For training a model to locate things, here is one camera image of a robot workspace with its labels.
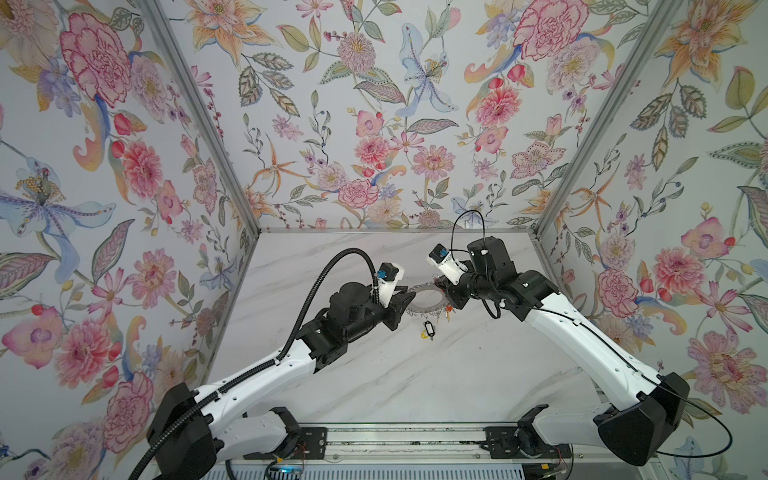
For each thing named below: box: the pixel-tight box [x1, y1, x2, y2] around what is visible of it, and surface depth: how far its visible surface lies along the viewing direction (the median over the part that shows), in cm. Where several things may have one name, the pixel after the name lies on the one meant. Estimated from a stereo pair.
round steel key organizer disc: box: [406, 281, 449, 317], surface depth 79 cm
